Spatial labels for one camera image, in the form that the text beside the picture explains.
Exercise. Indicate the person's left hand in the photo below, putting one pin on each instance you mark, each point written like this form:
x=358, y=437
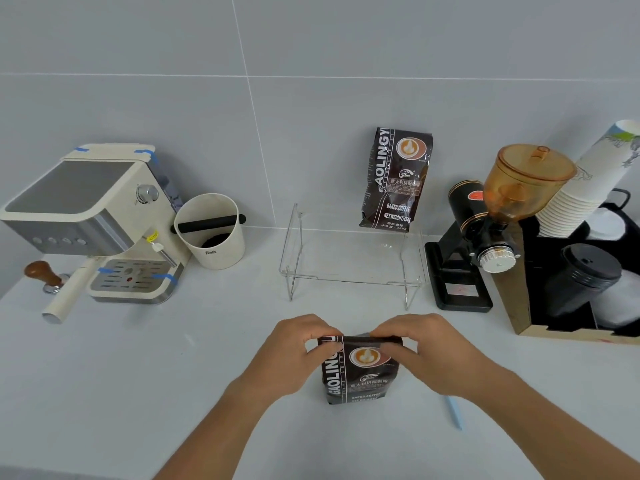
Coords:
x=280, y=359

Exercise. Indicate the stack of black cup lids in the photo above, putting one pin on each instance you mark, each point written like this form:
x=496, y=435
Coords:
x=580, y=279

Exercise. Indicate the cream espresso machine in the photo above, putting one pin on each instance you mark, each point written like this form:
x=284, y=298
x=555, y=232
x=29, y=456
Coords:
x=85, y=194

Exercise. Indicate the person's right hand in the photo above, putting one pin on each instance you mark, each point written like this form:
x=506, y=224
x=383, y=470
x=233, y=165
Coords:
x=440, y=354

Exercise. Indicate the black coffee bean bag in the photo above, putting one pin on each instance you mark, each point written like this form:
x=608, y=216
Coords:
x=365, y=379
x=397, y=184

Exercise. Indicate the stack of white cup lids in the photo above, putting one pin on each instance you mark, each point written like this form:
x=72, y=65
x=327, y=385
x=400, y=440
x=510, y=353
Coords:
x=617, y=304

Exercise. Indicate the person's left thumb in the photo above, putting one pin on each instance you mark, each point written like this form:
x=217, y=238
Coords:
x=325, y=350

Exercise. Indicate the person's right forearm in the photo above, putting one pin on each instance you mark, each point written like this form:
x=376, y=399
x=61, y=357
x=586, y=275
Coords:
x=540, y=429

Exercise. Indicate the wooden organizer box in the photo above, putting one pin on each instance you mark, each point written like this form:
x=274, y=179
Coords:
x=525, y=294

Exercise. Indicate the white cup lid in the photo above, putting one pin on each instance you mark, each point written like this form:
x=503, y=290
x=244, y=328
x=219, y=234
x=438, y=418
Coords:
x=605, y=222

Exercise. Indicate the white knock box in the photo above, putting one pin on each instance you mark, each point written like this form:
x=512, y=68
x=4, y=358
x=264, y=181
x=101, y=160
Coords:
x=220, y=244

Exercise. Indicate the stack of white paper cups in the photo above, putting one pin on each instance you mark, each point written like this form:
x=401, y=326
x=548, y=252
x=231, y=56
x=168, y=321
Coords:
x=585, y=189

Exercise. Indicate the person's right thumb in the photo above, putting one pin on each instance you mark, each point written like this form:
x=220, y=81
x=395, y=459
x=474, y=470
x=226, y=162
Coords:
x=400, y=353

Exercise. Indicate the black grinder with amber hopper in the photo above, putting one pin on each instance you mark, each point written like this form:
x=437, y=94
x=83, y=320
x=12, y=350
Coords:
x=480, y=234

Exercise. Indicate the clear acrylic stand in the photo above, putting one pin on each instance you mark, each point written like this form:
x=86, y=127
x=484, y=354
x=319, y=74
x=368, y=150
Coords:
x=350, y=264

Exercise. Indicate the light blue stick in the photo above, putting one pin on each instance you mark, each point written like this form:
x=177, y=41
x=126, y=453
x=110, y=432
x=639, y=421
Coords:
x=455, y=412

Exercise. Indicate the person's left forearm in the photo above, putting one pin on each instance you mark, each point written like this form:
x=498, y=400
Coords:
x=215, y=429

